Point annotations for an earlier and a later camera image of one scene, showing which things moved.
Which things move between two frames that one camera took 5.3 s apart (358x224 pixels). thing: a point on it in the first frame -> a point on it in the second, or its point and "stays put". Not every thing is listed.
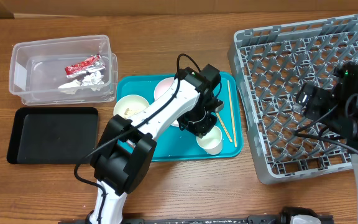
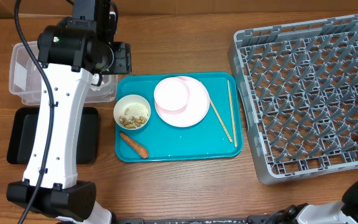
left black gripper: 201,130 -> 123,63
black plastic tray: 53,135 stays put
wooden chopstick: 224,127 stays put
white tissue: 94,80 stays put
